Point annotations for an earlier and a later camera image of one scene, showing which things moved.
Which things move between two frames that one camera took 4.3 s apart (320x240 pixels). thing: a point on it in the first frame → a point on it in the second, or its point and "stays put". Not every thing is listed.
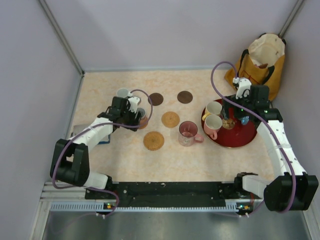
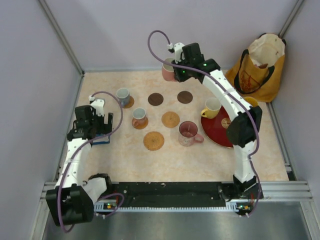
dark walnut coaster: x=184 y=97 stays put
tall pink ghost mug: x=187 y=136 stays put
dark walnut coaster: x=156 y=98 stays put
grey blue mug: x=122 y=92 stays put
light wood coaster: x=143 y=122 stays put
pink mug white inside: x=212 y=124 → x=168 y=71
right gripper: x=225 y=109 → x=178 y=77
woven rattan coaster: x=153 y=140 stays put
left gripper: x=133 y=114 → x=105 y=128
